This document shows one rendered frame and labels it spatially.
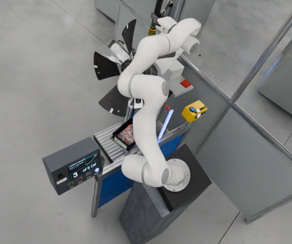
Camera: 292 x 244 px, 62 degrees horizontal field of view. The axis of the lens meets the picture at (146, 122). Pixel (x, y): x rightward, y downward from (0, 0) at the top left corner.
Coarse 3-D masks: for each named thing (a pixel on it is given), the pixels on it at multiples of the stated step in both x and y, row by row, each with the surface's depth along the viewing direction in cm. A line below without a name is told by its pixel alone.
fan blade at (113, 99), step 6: (114, 90) 179; (108, 96) 180; (114, 96) 180; (120, 96) 180; (102, 102) 181; (108, 102) 180; (114, 102) 180; (120, 102) 181; (126, 102) 182; (108, 108) 181; (114, 108) 182; (120, 108) 182; (126, 108) 183; (114, 114) 182; (120, 114) 182
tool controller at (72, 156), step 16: (80, 144) 126; (96, 144) 126; (48, 160) 117; (64, 160) 117; (80, 160) 120; (96, 160) 128; (48, 176) 125; (64, 176) 119; (80, 176) 126; (64, 192) 125
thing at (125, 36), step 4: (132, 20) 176; (128, 24) 181; (132, 24) 176; (124, 28) 187; (128, 28) 181; (132, 28) 175; (124, 32) 187; (128, 32) 181; (132, 32) 175; (124, 36) 188; (128, 36) 180; (132, 36) 174; (124, 40) 190; (128, 40) 181; (132, 40) 174; (128, 44) 181; (128, 48) 183; (128, 52) 184
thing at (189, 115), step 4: (192, 104) 185; (196, 104) 186; (200, 104) 187; (184, 108) 183; (188, 108) 181; (196, 108) 183; (204, 108) 185; (184, 112) 185; (188, 112) 181; (192, 112) 180; (200, 112) 182; (184, 116) 187; (188, 116) 183; (192, 116) 179; (200, 116) 189; (188, 120) 185; (192, 120) 184
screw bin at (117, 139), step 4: (128, 120) 188; (132, 120) 190; (124, 124) 186; (128, 124) 193; (120, 128) 184; (116, 132) 182; (116, 136) 177; (116, 140) 181; (120, 140) 177; (120, 144) 180; (124, 144) 176; (132, 144) 177; (128, 148) 176
